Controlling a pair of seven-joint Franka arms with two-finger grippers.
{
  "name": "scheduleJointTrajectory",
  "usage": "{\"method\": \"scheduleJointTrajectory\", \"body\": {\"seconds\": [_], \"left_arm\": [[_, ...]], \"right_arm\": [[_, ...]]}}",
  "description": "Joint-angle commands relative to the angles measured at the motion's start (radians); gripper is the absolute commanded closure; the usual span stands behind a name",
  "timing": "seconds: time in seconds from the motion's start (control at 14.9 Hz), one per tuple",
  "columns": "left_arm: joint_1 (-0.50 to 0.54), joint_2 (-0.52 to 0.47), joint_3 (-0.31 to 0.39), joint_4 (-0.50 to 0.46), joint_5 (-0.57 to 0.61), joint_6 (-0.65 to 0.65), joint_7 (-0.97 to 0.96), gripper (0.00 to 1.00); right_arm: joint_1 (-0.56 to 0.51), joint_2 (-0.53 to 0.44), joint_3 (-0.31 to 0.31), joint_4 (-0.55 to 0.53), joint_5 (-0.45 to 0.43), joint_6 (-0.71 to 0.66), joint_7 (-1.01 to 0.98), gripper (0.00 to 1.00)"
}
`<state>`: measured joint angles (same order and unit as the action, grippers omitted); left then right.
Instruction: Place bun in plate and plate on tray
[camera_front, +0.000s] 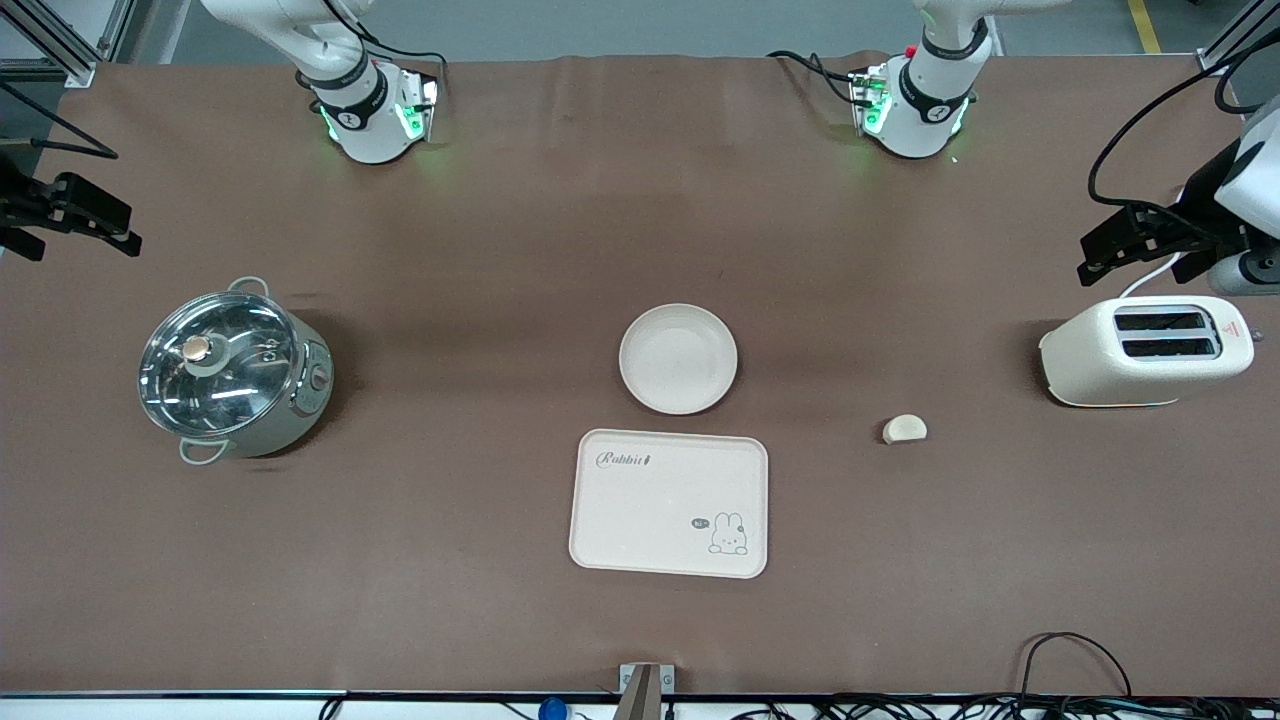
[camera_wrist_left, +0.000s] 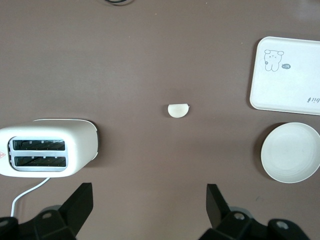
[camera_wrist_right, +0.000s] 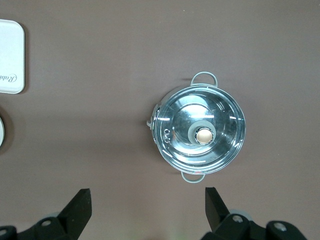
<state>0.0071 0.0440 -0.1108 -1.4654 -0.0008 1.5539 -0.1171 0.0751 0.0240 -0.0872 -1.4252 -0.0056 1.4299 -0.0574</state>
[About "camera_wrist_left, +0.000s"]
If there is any white steamed bun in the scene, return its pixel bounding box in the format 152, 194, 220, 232
167, 102, 191, 119

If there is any cream tray with rabbit print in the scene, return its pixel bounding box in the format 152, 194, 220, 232
249, 36, 320, 116

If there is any brown table mat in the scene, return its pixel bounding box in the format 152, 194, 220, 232
0, 0, 320, 240

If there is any white toaster power cable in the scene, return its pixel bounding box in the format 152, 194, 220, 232
10, 176, 51, 218

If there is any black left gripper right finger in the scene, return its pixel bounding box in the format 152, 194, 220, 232
199, 184, 271, 240

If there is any beige round bowl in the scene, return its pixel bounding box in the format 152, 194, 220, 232
260, 121, 320, 184

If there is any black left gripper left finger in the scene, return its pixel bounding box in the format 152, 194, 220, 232
17, 182, 94, 240

